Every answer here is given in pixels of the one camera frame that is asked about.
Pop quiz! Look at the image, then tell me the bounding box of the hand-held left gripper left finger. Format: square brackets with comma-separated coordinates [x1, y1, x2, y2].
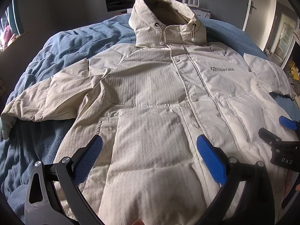
[24, 135, 105, 225]

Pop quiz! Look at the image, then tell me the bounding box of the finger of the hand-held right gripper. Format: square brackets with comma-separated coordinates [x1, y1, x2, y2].
[258, 128, 282, 147]
[278, 115, 300, 131]

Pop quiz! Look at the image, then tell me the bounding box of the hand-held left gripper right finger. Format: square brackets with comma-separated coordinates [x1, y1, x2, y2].
[194, 134, 275, 225]

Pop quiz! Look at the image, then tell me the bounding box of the cream hooded puffer jacket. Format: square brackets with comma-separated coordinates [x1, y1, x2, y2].
[0, 0, 296, 225]

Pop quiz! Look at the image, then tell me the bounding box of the yellow cloth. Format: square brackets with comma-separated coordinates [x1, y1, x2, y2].
[289, 61, 300, 81]

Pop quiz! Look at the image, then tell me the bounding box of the blue fleece blanket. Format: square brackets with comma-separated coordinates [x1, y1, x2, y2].
[0, 13, 300, 216]

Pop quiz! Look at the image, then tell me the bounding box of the white cardboard box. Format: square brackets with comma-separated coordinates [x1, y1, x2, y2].
[194, 9, 211, 19]

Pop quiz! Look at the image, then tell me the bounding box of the pink cloth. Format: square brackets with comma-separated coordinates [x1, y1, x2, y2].
[2, 25, 16, 46]

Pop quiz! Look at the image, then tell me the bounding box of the window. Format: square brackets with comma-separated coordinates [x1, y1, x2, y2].
[0, 0, 29, 52]

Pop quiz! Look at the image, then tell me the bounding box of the white router with antennas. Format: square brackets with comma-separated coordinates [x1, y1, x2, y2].
[182, 0, 211, 12]

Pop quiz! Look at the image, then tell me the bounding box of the black wire grid panel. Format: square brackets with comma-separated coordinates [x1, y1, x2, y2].
[0, 71, 7, 100]

